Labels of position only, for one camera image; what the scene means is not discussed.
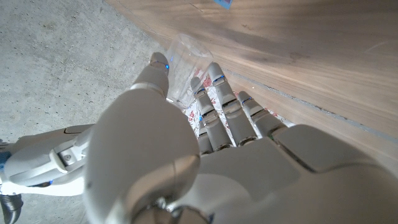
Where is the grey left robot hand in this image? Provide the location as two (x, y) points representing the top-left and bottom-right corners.
(83, 52), (398, 224)

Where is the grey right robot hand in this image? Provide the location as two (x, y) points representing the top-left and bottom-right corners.
(3, 123), (96, 188)

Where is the clear plastic medicine bottle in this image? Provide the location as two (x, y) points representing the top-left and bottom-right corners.
(164, 33), (215, 110)

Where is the blue sugar packet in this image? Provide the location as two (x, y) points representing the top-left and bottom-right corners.
(213, 0), (234, 10)

